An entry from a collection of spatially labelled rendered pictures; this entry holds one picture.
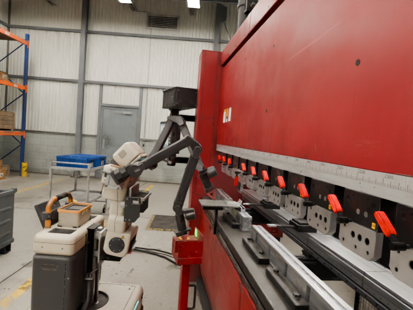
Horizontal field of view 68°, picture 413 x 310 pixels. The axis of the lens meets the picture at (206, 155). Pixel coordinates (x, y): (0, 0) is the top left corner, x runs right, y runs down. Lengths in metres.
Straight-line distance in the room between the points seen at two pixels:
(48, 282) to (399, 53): 2.03
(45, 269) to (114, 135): 7.62
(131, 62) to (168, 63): 1.09
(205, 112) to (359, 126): 2.20
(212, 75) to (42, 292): 2.22
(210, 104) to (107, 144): 6.86
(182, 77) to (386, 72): 8.60
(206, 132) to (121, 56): 7.07
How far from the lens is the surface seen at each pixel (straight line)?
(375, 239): 0.88
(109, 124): 9.59
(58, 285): 2.16
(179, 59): 9.44
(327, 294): 1.18
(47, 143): 10.38
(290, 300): 1.24
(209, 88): 3.03
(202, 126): 2.99
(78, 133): 9.72
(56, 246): 2.08
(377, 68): 0.93
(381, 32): 0.95
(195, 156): 1.78
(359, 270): 1.43
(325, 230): 1.06
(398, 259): 0.82
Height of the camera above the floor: 1.45
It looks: 3 degrees down
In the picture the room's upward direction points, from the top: 4 degrees clockwise
